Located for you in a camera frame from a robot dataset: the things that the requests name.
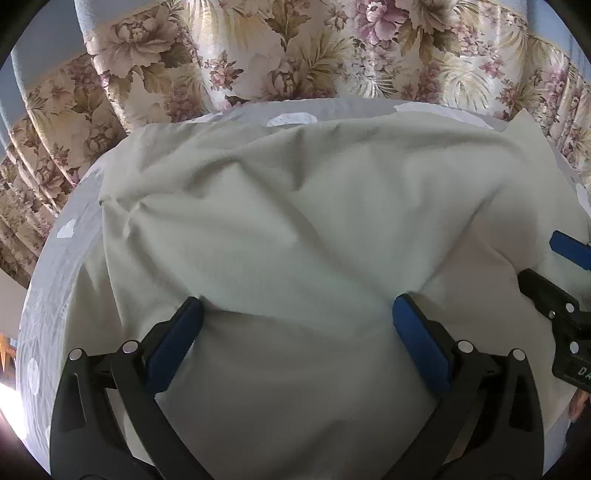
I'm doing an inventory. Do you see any pale green garment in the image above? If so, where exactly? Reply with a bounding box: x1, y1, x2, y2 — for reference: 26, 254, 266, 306
65, 108, 580, 480

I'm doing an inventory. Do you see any grey spotted bed sheet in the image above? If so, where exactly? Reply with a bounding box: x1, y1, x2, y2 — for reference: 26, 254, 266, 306
16, 97, 591, 467

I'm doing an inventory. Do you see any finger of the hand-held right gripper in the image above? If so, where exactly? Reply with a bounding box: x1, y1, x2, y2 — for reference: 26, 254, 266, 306
549, 230, 591, 271
517, 268, 591, 325

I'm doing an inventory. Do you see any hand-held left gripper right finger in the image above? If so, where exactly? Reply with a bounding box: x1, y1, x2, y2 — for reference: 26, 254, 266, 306
392, 294, 548, 480

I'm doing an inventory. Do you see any wooden chair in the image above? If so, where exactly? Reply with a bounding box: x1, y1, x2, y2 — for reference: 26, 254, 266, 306
0, 332, 17, 374

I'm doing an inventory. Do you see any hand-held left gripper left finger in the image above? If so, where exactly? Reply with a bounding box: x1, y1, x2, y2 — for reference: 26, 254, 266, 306
50, 296, 205, 480

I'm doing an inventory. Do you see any floral curtain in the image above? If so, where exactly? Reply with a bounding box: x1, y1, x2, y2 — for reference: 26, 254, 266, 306
0, 0, 591, 289

